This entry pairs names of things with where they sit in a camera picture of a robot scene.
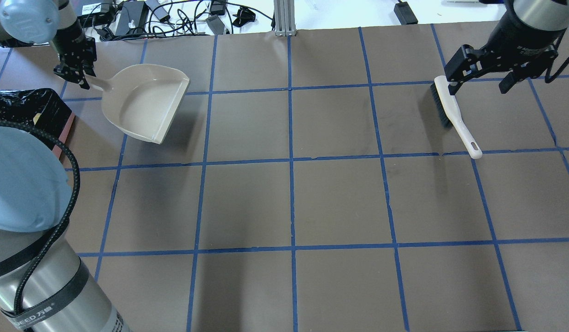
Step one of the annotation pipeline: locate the black power adapter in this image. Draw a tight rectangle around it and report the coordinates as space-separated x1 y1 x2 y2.
393 0 418 25

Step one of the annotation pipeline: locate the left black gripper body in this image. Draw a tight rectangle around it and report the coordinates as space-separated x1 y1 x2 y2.
53 25 97 70

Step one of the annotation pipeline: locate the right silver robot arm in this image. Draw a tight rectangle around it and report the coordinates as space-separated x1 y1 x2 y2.
444 0 569 96

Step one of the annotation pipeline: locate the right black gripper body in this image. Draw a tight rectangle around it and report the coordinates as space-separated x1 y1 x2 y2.
468 43 559 77

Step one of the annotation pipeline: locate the black power brick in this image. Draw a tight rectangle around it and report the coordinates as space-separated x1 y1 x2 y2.
114 0 149 36

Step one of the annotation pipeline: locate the beige plastic dustpan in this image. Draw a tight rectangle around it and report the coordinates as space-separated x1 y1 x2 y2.
85 64 190 144

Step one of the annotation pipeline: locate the black lined trash bin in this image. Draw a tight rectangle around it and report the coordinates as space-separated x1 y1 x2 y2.
0 88 74 164

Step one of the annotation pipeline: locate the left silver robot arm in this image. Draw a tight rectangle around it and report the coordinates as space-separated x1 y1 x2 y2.
0 0 130 332

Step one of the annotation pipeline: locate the beige hand brush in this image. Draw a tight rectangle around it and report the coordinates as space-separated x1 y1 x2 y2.
430 75 483 160

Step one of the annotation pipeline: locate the aluminium frame post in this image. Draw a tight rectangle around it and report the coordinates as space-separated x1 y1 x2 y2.
274 0 297 36

